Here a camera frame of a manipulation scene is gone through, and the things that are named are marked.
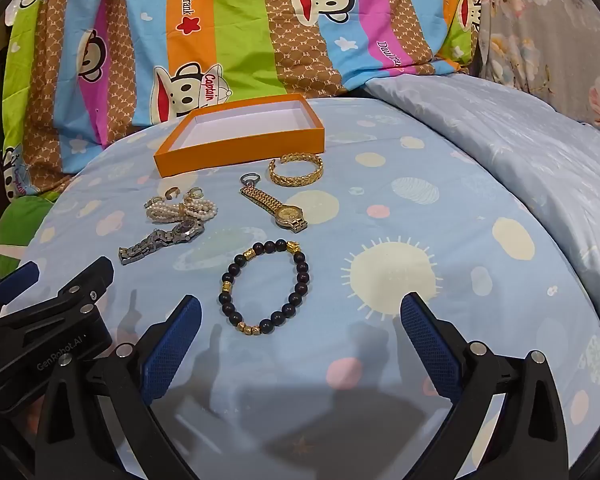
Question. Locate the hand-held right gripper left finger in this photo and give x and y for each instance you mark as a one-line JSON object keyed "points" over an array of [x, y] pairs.
{"points": [[172, 355]]}

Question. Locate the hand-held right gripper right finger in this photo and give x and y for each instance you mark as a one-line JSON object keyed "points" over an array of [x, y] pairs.
{"points": [[430, 347]]}

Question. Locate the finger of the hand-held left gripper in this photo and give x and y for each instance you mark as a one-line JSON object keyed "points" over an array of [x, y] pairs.
{"points": [[80, 285], [17, 276]]}

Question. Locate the silver wrist watch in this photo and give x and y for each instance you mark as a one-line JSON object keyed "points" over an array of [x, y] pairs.
{"points": [[187, 227]]}

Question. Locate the gold hoop earring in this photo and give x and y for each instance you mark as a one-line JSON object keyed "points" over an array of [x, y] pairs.
{"points": [[175, 193], [190, 193]]}

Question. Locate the gold wrist watch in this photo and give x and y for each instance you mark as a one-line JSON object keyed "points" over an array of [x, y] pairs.
{"points": [[286, 213]]}

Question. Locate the orange cardboard box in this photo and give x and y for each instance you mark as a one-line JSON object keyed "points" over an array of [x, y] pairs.
{"points": [[240, 152]]}

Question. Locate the green cushion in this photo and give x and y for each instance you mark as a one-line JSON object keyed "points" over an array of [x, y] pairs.
{"points": [[17, 225]]}

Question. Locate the light blue patterned bed sheet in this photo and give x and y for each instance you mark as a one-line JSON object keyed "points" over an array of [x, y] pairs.
{"points": [[430, 220]]}

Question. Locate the pale blue duvet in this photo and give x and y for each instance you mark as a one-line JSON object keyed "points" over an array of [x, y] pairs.
{"points": [[530, 135]]}

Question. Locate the striped monkey print blanket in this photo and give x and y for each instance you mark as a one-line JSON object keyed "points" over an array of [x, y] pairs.
{"points": [[240, 35]]}

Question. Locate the grey floral cloth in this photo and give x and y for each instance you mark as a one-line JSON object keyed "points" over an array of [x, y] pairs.
{"points": [[555, 35]]}

